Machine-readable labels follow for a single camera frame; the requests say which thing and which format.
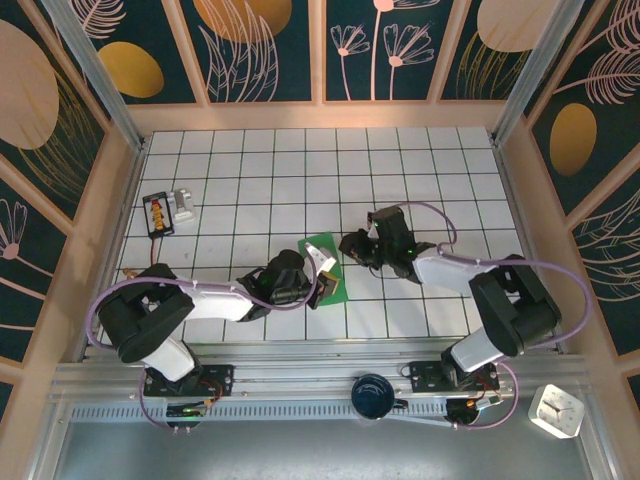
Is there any green square paper sheet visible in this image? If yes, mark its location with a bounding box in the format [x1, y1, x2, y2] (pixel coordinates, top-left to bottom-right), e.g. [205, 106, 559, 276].
[296, 230, 351, 307]

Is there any white square clock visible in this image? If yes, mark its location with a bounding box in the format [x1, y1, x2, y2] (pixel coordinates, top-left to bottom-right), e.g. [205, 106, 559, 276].
[528, 383, 586, 440]

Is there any dark blue round cap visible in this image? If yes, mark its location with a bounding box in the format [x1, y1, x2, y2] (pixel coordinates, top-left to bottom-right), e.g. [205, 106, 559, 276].
[349, 372, 407, 421]

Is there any white plastic block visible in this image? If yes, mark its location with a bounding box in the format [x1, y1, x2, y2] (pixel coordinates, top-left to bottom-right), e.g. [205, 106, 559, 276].
[167, 187, 198, 225]

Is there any black box with orange spring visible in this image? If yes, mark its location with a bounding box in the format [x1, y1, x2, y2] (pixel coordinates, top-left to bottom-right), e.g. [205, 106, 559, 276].
[142, 191, 176, 237]

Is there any small circuit board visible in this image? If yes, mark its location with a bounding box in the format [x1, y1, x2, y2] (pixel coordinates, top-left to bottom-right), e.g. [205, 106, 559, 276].
[164, 403, 211, 421]
[447, 394, 504, 426]

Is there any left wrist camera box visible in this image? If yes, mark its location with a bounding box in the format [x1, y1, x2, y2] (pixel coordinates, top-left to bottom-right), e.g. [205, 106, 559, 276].
[303, 241, 337, 274]

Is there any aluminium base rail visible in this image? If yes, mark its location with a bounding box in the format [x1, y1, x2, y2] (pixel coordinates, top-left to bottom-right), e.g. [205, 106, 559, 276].
[49, 339, 591, 404]

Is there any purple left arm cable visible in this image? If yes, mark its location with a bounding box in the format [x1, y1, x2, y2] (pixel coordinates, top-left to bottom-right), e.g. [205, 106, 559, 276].
[87, 277, 321, 431]

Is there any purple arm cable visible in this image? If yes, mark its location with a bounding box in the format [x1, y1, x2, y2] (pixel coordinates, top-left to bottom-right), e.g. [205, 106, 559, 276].
[369, 201, 595, 431]
[87, 277, 321, 431]

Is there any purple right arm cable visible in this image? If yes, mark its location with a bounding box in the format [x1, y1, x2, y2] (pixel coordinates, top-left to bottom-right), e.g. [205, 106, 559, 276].
[369, 201, 595, 431]

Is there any slotted grey cable duct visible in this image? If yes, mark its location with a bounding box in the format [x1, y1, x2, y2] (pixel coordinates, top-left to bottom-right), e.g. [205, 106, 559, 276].
[67, 402, 451, 424]

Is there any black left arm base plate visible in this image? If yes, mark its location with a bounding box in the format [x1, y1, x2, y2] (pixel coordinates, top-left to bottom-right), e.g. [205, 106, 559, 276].
[143, 363, 236, 399]

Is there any aluminium table side rail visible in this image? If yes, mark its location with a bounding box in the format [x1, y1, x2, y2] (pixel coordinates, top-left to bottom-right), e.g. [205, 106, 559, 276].
[79, 137, 151, 364]
[492, 134, 571, 354]

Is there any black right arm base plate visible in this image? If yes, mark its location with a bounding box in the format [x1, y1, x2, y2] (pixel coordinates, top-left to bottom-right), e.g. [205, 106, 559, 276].
[408, 359, 500, 394]

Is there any aluminium corner post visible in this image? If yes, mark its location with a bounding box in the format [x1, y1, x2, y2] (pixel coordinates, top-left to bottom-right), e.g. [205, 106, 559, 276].
[489, 0, 586, 149]
[42, 0, 149, 151]

